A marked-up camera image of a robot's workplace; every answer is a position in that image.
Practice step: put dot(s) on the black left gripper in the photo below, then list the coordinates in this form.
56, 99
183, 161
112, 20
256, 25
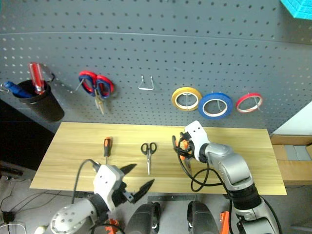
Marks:
122, 192

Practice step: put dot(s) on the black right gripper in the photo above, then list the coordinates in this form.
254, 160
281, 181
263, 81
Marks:
189, 149

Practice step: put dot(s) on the orange and black pliers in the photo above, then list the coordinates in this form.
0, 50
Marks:
188, 163

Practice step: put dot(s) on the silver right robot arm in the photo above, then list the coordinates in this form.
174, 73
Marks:
234, 170

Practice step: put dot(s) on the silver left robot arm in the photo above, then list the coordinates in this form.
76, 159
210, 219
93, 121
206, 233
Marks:
73, 217

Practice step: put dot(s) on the blue tape roll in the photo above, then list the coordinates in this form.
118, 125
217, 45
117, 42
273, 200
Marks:
202, 108

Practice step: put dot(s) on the yellow tape roll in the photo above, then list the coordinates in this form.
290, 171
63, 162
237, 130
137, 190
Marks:
175, 100

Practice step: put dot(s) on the metal pegboard hook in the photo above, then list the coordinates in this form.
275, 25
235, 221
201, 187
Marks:
187, 100
255, 102
77, 85
145, 87
218, 103

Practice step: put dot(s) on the red tape roll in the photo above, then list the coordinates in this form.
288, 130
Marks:
240, 100

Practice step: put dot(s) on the grey perforated pegboard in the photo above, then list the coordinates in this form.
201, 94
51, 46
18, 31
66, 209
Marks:
156, 48

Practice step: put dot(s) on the dark rounded shape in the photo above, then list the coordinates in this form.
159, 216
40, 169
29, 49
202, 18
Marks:
201, 218
143, 219

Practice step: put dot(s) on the orange and black screwdriver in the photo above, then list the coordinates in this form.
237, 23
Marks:
107, 146

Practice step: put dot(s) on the brown cardboard box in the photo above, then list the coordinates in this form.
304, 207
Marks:
292, 168

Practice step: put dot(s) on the black plastic cup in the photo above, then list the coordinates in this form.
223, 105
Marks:
44, 104

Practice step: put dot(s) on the white panel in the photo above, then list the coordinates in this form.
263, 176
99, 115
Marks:
296, 122

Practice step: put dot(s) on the black cabinet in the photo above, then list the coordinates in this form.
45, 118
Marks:
22, 136

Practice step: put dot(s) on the teal foam block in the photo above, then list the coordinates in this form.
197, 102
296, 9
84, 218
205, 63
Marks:
298, 7

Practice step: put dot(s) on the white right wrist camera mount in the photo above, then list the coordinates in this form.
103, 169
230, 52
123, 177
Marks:
198, 136

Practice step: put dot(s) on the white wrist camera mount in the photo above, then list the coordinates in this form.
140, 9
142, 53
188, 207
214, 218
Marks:
198, 136
106, 181

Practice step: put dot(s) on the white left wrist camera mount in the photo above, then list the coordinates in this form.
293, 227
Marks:
106, 181

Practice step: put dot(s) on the orange bracket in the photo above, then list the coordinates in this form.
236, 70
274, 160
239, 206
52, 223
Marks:
224, 221
112, 225

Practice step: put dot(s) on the metal cup holder bracket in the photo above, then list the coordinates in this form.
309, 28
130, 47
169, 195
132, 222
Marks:
47, 70

